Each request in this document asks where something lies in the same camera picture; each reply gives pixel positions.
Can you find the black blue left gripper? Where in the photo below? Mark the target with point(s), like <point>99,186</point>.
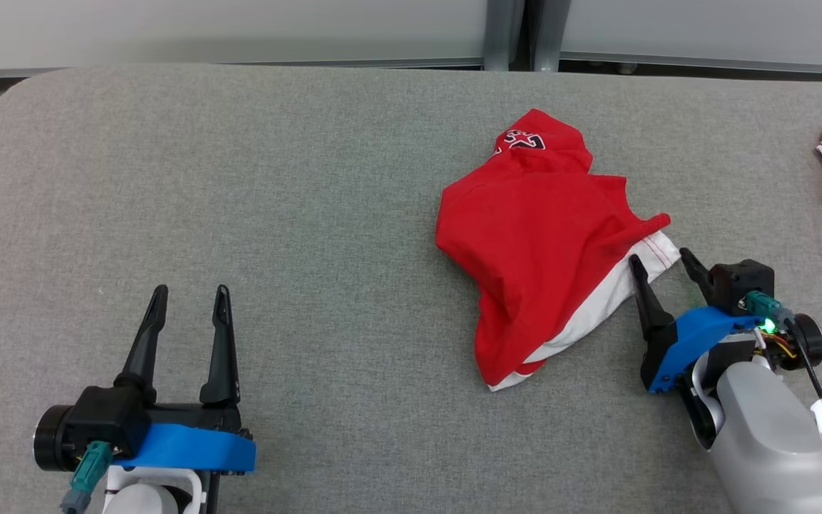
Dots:
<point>190,446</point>

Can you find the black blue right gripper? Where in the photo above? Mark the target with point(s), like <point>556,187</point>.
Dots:
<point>689,332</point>

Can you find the red garment with white band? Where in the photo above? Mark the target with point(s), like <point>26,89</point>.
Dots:
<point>539,250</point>

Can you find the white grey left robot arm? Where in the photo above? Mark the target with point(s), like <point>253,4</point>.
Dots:
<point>147,500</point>

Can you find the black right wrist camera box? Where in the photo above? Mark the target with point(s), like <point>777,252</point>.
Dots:
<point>739,282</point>

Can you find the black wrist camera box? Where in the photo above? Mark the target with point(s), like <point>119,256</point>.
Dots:
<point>739,282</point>
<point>97,425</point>

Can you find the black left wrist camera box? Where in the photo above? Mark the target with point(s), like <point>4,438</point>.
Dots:
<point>97,425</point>

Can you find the grey partition frame with gap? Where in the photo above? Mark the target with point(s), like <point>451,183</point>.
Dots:
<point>504,28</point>

